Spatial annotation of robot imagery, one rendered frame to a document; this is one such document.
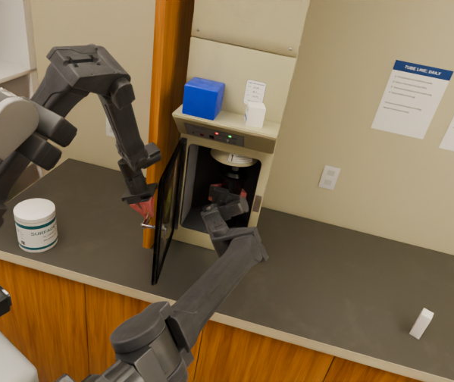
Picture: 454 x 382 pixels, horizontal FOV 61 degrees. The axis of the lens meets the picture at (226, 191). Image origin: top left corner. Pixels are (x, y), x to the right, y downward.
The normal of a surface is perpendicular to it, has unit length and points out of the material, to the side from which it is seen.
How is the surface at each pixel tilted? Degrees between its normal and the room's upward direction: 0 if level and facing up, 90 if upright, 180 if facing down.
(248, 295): 0
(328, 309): 0
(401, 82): 90
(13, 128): 90
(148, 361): 52
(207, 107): 90
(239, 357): 90
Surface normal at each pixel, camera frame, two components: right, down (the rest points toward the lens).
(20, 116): 0.80, 0.41
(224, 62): -0.22, 0.48
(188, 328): 0.82, -0.25
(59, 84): -0.32, 0.07
